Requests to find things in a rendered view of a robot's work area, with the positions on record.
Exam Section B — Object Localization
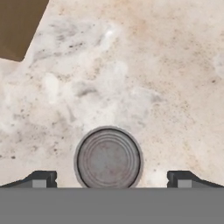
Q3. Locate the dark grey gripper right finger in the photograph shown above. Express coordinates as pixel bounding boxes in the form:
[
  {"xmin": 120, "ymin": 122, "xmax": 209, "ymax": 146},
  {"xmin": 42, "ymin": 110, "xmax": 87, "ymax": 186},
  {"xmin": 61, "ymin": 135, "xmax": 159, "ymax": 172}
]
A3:
[{"xmin": 166, "ymin": 170, "xmax": 224, "ymax": 189}]

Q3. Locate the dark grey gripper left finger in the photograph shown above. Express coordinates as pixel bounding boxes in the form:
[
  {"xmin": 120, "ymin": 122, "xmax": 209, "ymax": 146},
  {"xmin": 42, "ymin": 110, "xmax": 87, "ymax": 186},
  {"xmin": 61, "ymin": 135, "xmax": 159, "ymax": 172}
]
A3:
[{"xmin": 0, "ymin": 170, "xmax": 58, "ymax": 189}]

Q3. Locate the grey metal can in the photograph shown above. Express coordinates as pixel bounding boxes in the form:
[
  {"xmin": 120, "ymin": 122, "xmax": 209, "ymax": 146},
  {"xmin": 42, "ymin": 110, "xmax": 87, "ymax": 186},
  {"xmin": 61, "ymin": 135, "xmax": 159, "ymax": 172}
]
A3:
[{"xmin": 73, "ymin": 125, "xmax": 144, "ymax": 189}]

